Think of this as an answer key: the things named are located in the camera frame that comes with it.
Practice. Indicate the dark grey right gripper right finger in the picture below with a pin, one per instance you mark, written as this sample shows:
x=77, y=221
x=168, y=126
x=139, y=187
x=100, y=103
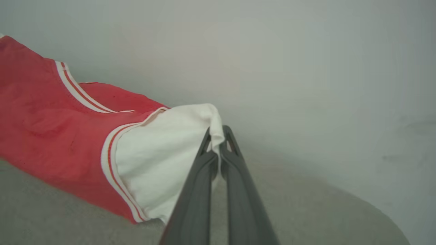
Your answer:
x=243, y=207

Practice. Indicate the red and white sports garment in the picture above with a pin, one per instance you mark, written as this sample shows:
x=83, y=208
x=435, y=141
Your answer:
x=51, y=136

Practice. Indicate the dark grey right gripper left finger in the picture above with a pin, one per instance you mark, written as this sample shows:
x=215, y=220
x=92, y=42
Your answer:
x=194, y=204

